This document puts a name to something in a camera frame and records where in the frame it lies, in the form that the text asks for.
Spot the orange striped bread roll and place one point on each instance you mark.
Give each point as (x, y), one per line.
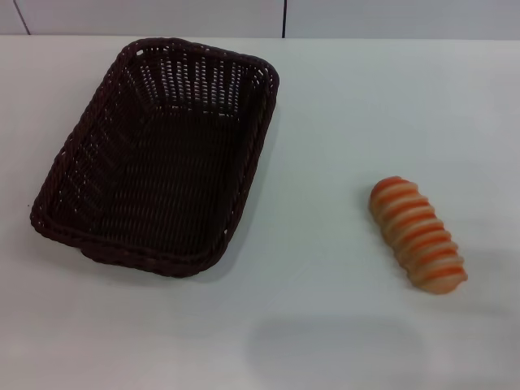
(418, 235)

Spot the black woven rectangular basket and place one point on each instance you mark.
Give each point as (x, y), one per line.
(162, 183)

